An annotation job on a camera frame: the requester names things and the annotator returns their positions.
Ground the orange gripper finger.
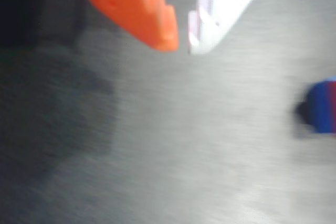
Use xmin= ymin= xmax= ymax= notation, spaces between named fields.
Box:
xmin=73 ymin=0 xmax=180 ymax=52

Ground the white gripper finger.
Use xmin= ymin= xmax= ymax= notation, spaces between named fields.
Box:
xmin=187 ymin=0 xmax=274 ymax=56

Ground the blue cube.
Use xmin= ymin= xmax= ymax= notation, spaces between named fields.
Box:
xmin=304 ymin=76 xmax=336 ymax=134

